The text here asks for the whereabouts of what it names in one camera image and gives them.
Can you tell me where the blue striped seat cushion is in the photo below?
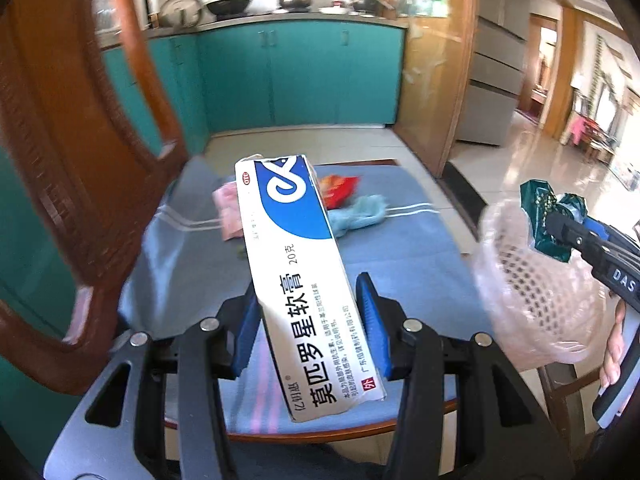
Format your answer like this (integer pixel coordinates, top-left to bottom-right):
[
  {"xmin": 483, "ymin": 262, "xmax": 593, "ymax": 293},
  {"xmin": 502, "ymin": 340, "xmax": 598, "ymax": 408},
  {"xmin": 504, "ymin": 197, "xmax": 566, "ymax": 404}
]
[{"xmin": 120, "ymin": 155, "xmax": 488, "ymax": 436}]

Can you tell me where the black wok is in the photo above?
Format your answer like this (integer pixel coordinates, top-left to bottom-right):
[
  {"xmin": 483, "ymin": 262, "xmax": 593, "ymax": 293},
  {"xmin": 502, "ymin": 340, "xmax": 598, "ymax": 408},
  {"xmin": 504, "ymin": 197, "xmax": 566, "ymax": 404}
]
[{"xmin": 205, "ymin": 0, "xmax": 251, "ymax": 16}]

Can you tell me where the grey refrigerator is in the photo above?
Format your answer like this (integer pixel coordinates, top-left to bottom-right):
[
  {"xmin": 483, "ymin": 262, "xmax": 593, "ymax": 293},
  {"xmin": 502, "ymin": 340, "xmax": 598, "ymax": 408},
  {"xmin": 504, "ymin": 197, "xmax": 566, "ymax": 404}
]
[{"xmin": 457, "ymin": 0, "xmax": 531, "ymax": 147}]

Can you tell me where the person's right hand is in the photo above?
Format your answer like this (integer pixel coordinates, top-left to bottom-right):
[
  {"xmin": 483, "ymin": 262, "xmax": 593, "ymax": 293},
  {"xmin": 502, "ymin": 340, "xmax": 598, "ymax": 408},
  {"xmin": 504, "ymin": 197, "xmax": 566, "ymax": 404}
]
[{"xmin": 599, "ymin": 300, "xmax": 629, "ymax": 389}]

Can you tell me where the pink wrapper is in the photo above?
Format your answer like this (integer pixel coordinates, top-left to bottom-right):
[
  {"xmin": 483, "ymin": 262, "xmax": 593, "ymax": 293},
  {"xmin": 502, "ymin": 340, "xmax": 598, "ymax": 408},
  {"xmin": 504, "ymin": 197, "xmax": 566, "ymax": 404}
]
[{"xmin": 212, "ymin": 180, "xmax": 243, "ymax": 241}]

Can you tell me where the wooden framed glass door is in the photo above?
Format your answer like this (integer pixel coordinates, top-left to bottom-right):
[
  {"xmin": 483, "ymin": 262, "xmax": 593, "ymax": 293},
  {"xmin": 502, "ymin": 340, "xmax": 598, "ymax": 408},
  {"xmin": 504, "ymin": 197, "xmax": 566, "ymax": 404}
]
[{"xmin": 377, "ymin": 0, "xmax": 478, "ymax": 176}]

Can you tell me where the grey kitchen countertop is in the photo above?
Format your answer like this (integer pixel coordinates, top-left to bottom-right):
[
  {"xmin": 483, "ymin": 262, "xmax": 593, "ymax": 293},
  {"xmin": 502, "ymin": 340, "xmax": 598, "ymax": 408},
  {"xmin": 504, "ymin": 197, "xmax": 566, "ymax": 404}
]
[{"xmin": 100, "ymin": 10, "xmax": 408, "ymax": 51}]

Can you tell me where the light blue cloth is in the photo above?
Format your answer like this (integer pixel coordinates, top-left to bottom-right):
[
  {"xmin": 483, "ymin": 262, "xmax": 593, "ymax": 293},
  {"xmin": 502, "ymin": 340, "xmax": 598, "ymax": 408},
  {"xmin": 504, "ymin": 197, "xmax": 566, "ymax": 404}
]
[{"xmin": 327, "ymin": 194, "xmax": 388, "ymax": 238}]

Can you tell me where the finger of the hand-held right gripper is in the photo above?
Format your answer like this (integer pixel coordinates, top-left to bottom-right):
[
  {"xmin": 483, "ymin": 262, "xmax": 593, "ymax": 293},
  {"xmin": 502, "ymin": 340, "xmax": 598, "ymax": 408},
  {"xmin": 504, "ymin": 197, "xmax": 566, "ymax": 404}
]
[
  {"xmin": 582, "ymin": 216, "xmax": 619, "ymax": 244},
  {"xmin": 545, "ymin": 211, "xmax": 609, "ymax": 267}
]

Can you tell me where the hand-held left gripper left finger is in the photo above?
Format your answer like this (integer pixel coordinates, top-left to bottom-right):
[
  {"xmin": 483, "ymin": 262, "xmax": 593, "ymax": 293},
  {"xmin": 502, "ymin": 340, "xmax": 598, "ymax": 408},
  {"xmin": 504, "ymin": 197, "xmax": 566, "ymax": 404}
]
[{"xmin": 42, "ymin": 282, "xmax": 263, "ymax": 480}]

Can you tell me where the carved wooden chair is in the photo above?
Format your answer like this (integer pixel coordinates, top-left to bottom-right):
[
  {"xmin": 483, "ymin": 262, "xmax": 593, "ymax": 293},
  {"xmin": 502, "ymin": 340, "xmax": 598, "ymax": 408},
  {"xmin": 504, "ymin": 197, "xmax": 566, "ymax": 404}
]
[{"xmin": 0, "ymin": 0, "xmax": 596, "ymax": 443}]

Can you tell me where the wooden doorway frame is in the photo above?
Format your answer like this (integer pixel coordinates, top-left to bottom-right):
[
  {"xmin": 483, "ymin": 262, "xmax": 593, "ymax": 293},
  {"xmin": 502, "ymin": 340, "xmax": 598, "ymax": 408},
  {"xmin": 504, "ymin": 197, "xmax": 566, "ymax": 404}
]
[{"xmin": 542, "ymin": 5, "xmax": 581, "ymax": 141}]

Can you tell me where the pink hanging cloth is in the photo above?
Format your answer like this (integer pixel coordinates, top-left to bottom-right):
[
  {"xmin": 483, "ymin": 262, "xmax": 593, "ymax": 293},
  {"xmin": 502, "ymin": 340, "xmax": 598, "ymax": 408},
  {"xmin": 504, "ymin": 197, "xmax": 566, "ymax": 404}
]
[{"xmin": 570, "ymin": 114, "xmax": 591, "ymax": 146}]

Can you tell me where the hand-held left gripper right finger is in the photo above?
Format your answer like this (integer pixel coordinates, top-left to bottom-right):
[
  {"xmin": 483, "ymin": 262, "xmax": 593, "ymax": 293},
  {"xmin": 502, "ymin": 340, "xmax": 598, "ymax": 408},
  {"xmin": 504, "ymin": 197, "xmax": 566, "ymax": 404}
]
[{"xmin": 355, "ymin": 272, "xmax": 576, "ymax": 480}]

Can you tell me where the round metal lid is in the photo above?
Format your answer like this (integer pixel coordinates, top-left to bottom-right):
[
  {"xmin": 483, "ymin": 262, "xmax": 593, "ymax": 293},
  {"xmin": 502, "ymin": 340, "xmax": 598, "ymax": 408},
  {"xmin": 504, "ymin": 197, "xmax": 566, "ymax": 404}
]
[{"xmin": 159, "ymin": 0, "xmax": 203, "ymax": 27}]

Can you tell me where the red snack packet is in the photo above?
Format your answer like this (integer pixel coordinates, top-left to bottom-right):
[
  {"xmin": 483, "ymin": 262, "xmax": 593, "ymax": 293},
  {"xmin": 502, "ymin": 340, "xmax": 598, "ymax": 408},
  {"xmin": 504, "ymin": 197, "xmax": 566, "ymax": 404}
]
[{"xmin": 317, "ymin": 174, "xmax": 362, "ymax": 208}]

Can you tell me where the blue and white medicine box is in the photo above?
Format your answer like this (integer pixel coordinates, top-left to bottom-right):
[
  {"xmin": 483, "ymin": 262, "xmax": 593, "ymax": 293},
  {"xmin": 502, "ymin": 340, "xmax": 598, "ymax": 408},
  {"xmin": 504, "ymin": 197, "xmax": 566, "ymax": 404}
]
[{"xmin": 234, "ymin": 152, "xmax": 388, "ymax": 423}]

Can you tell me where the dark green wrapper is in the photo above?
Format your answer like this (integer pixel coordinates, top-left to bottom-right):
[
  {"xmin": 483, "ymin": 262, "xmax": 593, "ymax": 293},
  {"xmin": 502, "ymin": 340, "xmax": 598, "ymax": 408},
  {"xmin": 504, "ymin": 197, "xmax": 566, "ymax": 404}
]
[{"xmin": 520, "ymin": 178, "xmax": 587, "ymax": 263}]

